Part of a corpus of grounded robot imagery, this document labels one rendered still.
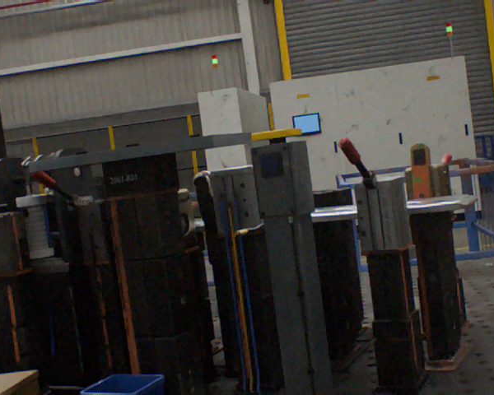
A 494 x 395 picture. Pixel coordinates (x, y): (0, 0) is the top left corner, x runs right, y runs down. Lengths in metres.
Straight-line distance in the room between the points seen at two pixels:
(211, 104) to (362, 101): 1.89
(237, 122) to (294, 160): 8.48
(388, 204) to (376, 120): 8.34
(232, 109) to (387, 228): 8.41
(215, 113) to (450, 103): 2.90
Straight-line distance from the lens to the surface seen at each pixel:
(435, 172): 1.59
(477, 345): 1.59
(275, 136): 1.15
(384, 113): 9.61
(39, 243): 1.61
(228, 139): 1.20
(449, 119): 9.69
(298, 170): 1.16
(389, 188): 1.26
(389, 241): 1.27
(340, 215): 1.42
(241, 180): 1.35
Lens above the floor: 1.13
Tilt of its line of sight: 3 degrees down
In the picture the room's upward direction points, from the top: 7 degrees counter-clockwise
